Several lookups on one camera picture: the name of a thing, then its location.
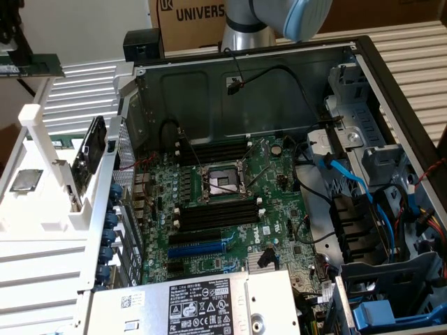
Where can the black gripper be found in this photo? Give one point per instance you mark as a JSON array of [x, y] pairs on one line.
[[12, 24]]

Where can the green RAM stick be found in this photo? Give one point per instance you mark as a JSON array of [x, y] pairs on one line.
[[64, 143], [54, 66]]

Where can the black RAM slot bank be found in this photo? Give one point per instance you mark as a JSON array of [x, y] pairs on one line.
[[218, 214], [216, 150]]

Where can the small black box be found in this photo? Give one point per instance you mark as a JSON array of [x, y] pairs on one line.
[[143, 43]]

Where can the black graphics card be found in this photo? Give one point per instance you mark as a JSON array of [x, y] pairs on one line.
[[89, 153]]

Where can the silver CPU chip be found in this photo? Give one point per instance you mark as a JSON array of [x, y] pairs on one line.
[[26, 180]]

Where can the cardboard box Universal print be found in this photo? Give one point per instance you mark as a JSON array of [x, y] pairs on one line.
[[188, 28]]

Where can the white parts rack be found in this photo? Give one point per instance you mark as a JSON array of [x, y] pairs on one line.
[[38, 216]]

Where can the open PC case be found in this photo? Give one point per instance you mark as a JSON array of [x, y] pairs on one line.
[[195, 94]]

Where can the socket locking lever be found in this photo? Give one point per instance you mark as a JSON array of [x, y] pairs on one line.
[[258, 174], [193, 153]]

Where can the CPU socket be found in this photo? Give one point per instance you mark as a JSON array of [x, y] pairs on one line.
[[223, 181]]

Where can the long black expansion slot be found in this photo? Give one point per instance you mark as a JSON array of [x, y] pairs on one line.
[[193, 237]]

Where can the blue expansion slot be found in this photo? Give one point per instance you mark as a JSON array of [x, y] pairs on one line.
[[195, 249]]

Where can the coin cell battery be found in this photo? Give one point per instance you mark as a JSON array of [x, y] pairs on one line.
[[276, 150]]

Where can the short black expansion slot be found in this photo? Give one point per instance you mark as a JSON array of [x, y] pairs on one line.
[[175, 268]]

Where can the green Dell motherboard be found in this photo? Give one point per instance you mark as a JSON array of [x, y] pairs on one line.
[[279, 216]]

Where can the silver power supply unit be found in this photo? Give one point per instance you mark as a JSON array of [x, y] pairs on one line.
[[195, 307]]

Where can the silver chipset heatsink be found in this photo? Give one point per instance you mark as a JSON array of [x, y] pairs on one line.
[[263, 261]]

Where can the grey metal disk bay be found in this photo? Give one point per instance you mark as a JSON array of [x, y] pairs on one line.
[[359, 125]]

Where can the black fan shroud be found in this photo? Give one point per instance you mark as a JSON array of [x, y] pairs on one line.
[[356, 227]]

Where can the blue plastic drive caddy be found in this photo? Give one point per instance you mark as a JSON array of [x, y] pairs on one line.
[[384, 307]]

